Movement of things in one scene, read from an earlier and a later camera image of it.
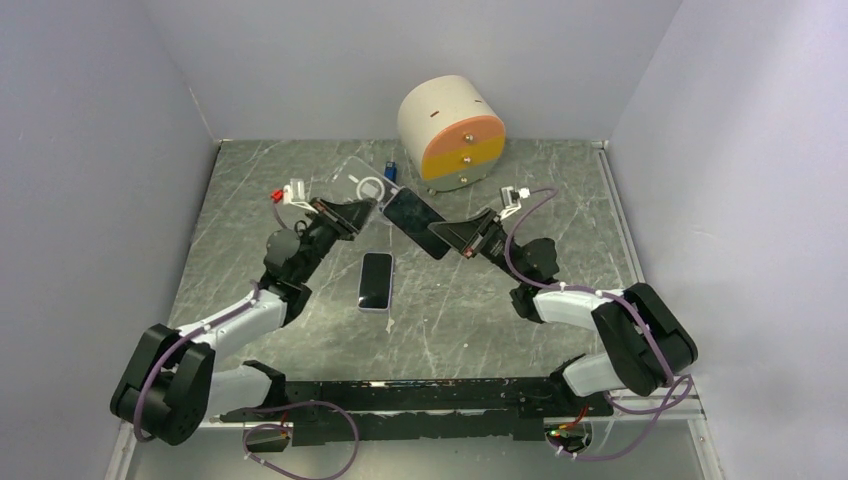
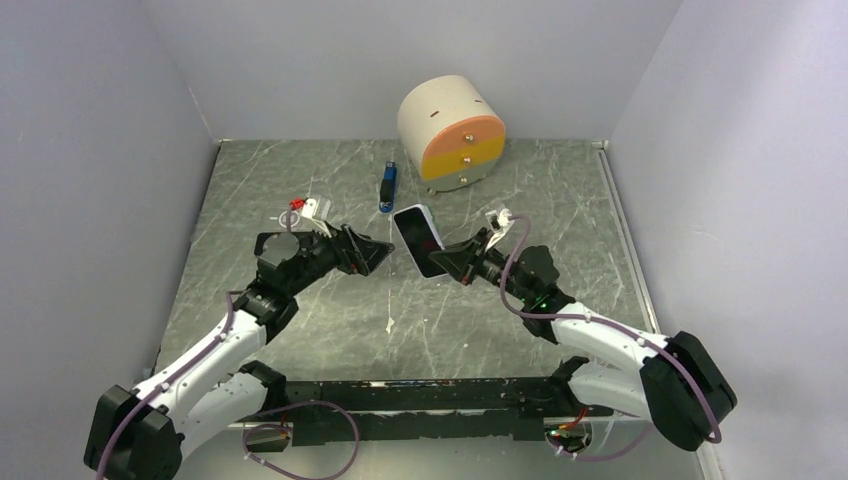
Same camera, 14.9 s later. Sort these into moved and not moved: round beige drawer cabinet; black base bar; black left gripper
Moved: black left gripper
Not moved: black base bar; round beige drawer cabinet
